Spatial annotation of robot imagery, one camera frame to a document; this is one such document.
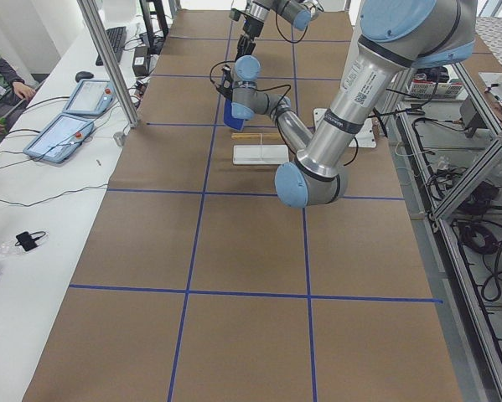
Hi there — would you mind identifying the black computer mouse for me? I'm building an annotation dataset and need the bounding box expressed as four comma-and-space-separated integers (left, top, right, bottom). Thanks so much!
75, 71, 94, 83

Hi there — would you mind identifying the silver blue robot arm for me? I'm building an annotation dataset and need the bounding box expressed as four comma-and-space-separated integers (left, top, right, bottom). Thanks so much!
230, 0, 324, 59
216, 1, 477, 209

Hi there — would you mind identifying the black box under frame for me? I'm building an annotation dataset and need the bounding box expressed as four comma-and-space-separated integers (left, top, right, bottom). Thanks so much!
459, 95, 491, 138

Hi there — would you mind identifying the blue towel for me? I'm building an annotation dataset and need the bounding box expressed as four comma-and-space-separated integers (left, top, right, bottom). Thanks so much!
223, 95, 247, 131

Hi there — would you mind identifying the aluminium frame post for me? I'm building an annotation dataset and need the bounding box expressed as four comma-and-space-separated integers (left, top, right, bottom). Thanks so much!
77, 0, 138, 128

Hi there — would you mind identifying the black keyboard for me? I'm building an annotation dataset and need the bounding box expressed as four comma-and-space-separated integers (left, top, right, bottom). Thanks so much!
106, 26, 127, 63

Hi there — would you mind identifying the black power brick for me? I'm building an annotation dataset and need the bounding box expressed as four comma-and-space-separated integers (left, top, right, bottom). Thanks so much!
132, 45, 151, 77

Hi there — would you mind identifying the blue teach pendant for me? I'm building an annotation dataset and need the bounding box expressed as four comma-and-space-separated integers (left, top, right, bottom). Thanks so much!
23, 113, 94, 164
63, 79, 114, 116

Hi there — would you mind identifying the lower blue teach pendant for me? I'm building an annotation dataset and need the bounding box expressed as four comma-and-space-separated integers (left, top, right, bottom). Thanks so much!
23, 113, 94, 164

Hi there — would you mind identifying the white basket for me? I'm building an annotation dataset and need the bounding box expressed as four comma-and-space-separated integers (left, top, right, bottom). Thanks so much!
407, 80, 463, 100

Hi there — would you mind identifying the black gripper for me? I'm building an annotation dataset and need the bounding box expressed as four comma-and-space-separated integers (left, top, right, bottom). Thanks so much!
220, 66, 234, 101
235, 13, 264, 59

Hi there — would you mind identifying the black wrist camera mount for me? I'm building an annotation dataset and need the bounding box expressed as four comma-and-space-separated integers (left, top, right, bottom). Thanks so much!
209, 60, 233, 100

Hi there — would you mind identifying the small black adapter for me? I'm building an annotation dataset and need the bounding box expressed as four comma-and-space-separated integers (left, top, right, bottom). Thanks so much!
15, 231, 38, 251

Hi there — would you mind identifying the upper blue teach pendant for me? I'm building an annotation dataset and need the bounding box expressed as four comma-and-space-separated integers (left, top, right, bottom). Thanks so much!
63, 79, 114, 116

